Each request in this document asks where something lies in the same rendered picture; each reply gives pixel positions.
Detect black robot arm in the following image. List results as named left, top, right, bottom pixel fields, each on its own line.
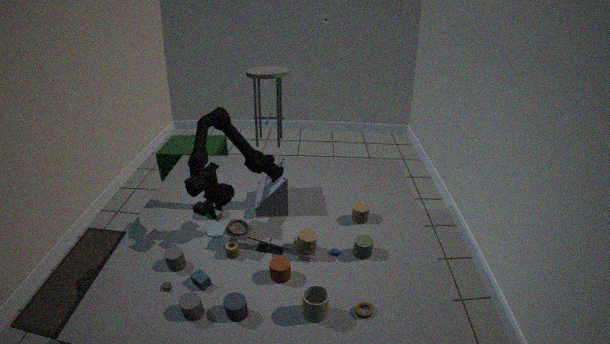
left=184, top=107, right=283, bottom=206

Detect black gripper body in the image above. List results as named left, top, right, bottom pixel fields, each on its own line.
left=192, top=183, right=232, bottom=216

